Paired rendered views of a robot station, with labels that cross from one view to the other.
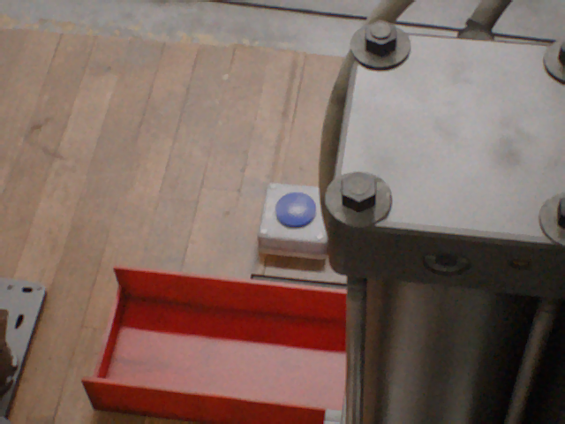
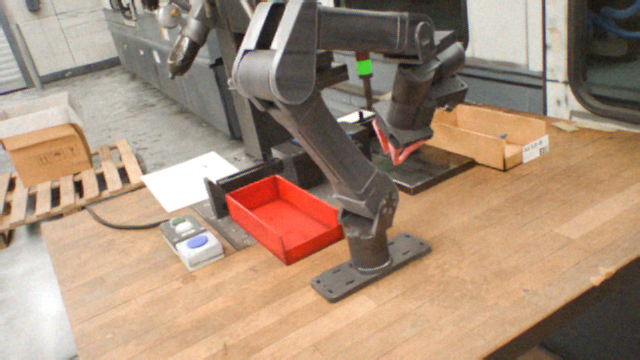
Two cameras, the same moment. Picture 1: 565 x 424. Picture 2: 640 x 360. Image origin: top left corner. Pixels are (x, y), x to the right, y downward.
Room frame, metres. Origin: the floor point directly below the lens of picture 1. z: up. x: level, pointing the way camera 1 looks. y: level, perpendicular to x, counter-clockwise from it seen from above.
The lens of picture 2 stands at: (1.00, 0.84, 1.40)
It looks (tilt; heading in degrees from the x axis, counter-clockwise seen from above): 23 degrees down; 231
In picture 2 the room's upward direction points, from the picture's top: 12 degrees counter-clockwise
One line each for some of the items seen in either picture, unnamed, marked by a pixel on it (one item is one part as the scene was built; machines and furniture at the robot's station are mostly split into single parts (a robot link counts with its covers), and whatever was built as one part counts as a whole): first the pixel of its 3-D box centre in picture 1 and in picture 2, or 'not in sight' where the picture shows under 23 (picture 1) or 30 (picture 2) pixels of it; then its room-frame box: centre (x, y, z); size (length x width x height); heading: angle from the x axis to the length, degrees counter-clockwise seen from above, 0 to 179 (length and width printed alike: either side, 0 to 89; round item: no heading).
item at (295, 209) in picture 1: (296, 212); (198, 244); (0.62, -0.01, 0.93); 0.04 x 0.04 x 0.02
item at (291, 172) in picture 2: not in sight; (322, 157); (0.24, -0.07, 0.94); 0.20 x 0.10 x 0.07; 167
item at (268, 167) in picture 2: not in sight; (252, 179); (0.41, -0.11, 0.95); 0.15 x 0.03 x 0.10; 167
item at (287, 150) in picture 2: not in sight; (319, 139); (0.24, -0.07, 0.98); 0.20 x 0.10 x 0.01; 167
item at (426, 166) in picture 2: not in sight; (418, 167); (0.15, 0.14, 0.91); 0.17 x 0.16 x 0.02; 167
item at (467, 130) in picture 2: not in sight; (479, 135); (0.00, 0.19, 0.93); 0.25 x 0.13 x 0.08; 77
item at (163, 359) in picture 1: (237, 352); (280, 215); (0.47, 0.05, 0.93); 0.25 x 0.12 x 0.06; 77
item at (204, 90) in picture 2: not in sight; (186, 46); (-2.37, -5.28, 0.49); 5.51 x 1.02 x 0.97; 74
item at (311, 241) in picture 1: (297, 227); (202, 256); (0.62, -0.01, 0.90); 0.07 x 0.07 x 0.06; 77
